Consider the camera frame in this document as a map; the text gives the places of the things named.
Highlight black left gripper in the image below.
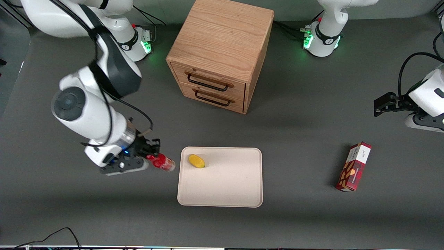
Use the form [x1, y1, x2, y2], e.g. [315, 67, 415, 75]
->
[374, 92, 419, 117]

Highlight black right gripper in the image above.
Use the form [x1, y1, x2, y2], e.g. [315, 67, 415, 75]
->
[130, 137, 161, 159]

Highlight red coke bottle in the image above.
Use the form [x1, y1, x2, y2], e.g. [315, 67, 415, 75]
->
[146, 154, 176, 172]

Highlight beige plastic tray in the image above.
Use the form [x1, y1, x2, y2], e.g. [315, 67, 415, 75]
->
[177, 147, 263, 208]

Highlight yellow mango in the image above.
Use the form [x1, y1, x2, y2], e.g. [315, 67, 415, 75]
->
[188, 155, 205, 169]

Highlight red plaid cookie box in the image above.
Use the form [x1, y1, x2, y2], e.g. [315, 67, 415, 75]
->
[335, 141, 372, 192]

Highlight wooden drawer front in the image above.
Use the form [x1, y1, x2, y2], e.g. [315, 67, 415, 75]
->
[171, 62, 246, 101]
[180, 82, 245, 114]

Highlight wooden drawer cabinet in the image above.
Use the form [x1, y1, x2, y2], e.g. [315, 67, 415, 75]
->
[166, 0, 275, 115]

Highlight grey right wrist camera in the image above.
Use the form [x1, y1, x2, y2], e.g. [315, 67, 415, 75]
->
[100, 158, 150, 176]

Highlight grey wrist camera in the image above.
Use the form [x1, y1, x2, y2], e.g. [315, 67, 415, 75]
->
[404, 114, 444, 133]
[100, 158, 150, 176]

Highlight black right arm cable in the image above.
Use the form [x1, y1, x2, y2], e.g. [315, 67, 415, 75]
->
[49, 0, 154, 147]

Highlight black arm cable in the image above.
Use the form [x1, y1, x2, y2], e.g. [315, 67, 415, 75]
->
[49, 0, 154, 147]
[398, 16, 444, 102]

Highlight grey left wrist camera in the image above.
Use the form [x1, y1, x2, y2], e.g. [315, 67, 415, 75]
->
[404, 114, 444, 133]

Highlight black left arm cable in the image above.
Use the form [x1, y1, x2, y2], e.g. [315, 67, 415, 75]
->
[398, 16, 444, 102]

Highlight black metal drawer handle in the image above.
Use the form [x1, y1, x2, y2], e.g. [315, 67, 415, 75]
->
[194, 90, 231, 107]
[187, 73, 230, 92]

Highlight thin black table cable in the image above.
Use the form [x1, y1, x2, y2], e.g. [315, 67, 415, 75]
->
[13, 227, 82, 250]

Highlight black left base cables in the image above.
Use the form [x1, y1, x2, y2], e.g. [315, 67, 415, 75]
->
[273, 10, 325, 40]

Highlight black base cables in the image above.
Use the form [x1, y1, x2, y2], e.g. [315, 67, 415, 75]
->
[132, 4, 166, 39]
[273, 10, 325, 40]

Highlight black right base cables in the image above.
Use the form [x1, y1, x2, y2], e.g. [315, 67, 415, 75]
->
[132, 4, 166, 39]

